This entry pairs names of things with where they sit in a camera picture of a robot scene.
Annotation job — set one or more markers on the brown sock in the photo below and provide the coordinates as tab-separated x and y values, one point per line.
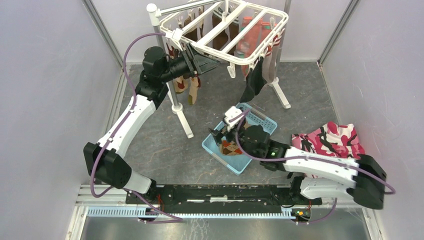
222	38

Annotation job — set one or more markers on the black sock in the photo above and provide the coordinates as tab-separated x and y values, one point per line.
254	82

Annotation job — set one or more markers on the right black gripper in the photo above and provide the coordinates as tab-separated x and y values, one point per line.
218	135

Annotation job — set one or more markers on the argyle beige sock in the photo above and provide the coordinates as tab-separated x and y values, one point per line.
236	132
227	148

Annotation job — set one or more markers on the salmon pink sock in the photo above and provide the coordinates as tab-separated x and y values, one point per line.
249	42
266	28

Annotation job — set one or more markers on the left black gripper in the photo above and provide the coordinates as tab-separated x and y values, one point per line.
196	63

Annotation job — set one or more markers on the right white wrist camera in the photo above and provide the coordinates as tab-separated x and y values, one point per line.
232	117

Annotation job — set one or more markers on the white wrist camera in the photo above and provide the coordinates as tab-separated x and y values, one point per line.
174	38
232	117

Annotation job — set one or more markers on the pink camouflage cloth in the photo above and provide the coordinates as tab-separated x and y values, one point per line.
331	139

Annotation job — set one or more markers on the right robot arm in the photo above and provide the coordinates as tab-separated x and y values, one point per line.
361	179

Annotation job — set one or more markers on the grey sock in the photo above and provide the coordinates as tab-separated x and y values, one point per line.
269	66

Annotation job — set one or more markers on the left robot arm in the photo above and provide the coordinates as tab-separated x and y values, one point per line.
105	158

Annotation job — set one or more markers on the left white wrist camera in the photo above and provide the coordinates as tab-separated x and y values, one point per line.
174	38

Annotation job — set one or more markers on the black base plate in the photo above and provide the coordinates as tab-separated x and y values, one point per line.
227	198

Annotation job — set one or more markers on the white sock drying rack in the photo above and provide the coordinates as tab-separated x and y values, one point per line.
195	19

